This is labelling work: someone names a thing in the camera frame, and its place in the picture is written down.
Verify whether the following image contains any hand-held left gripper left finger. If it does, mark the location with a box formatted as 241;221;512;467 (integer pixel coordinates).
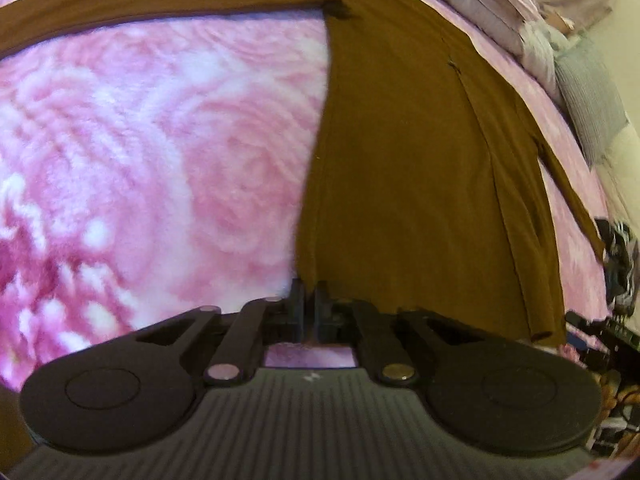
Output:
135;277;306;386

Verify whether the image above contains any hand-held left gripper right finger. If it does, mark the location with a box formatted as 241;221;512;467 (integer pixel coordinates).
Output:
312;280;501;386

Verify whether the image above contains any brown hoodie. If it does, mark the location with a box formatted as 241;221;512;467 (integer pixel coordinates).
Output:
0;0;608;348

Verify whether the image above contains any dark striped garment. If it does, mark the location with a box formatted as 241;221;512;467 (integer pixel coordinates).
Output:
594;216;640;307

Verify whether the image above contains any white quilted headboard cushion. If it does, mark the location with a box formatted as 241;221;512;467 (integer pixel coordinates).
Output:
594;125;640;223

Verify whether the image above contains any pink floral blanket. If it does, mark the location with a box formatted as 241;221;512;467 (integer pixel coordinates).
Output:
0;0;616;396

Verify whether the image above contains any grey checked pillow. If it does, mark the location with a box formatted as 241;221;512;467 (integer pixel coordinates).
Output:
554;39;629;167

